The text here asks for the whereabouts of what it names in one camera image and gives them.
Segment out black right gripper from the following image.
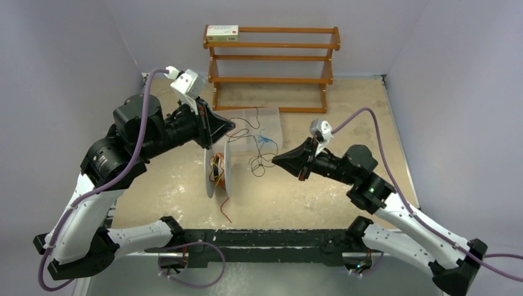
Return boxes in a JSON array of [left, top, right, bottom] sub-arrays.
[[273, 137, 357, 186]]

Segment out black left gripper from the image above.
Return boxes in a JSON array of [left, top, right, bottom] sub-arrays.
[[139, 94, 236, 160]]

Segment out black wire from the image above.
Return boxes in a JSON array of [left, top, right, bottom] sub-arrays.
[[226, 107, 281, 178]]

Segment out white plastic cable spool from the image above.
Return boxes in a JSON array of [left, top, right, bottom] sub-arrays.
[[204, 142, 233, 199]]

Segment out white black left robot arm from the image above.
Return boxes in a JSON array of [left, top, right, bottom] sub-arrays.
[[33, 94, 235, 283]]

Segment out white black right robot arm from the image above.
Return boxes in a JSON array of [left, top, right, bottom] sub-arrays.
[[272, 138, 487, 295]]

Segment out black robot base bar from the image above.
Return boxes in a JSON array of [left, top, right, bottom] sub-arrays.
[[156, 223, 382, 270]]

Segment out clear plastic divided tray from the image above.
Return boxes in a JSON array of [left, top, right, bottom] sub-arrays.
[[216, 107, 283, 152]]

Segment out orange wooden shelf rack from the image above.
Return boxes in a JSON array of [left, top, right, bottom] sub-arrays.
[[203, 25, 342, 113]]

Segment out white cardboard box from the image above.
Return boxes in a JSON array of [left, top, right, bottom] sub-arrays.
[[205, 25, 239, 43]]

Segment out yellow wire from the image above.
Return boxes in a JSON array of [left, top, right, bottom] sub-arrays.
[[210, 157, 226, 189]]

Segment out blue wire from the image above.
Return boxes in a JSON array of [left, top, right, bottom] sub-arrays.
[[253, 130, 274, 146]]

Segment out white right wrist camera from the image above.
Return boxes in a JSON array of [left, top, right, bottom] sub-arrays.
[[309, 119, 333, 156]]

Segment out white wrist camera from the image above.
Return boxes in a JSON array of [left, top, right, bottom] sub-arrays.
[[309, 119, 333, 156], [164, 66, 207, 115]]

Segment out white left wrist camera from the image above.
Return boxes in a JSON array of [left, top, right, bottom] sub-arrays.
[[164, 66, 207, 115]]

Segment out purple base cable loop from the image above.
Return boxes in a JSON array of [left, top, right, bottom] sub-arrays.
[[157, 240, 228, 290]]

